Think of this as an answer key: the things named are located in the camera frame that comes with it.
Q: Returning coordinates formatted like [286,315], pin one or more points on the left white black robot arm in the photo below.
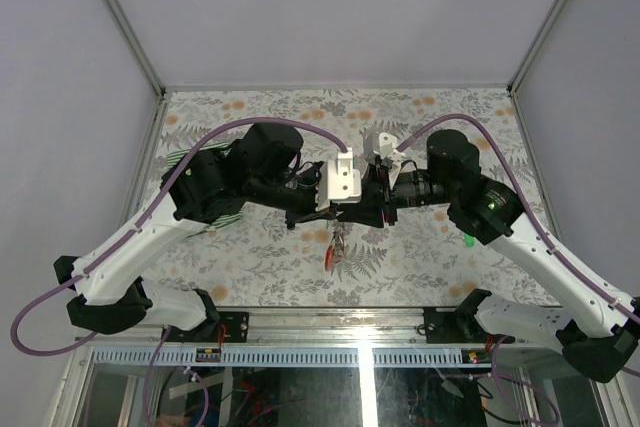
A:
[111,293]

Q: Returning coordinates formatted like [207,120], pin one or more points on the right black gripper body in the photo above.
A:
[380,184]

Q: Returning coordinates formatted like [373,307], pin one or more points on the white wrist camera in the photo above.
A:
[340,182]
[384,146]

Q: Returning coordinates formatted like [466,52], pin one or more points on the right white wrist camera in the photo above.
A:
[384,146]

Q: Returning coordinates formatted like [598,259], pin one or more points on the green striped cloth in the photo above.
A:
[200,193]

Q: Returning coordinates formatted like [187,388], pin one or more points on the green key tag right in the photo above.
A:
[469,241]

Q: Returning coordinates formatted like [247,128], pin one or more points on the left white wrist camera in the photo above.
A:
[340,182]

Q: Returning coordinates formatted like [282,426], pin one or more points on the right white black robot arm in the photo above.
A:
[595,327]

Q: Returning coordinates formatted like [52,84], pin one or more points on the aluminium front rail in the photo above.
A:
[308,337]

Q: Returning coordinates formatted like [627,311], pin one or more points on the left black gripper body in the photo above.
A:
[303,190]

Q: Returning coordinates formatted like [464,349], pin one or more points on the grey red key ring holder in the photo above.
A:
[337,246]

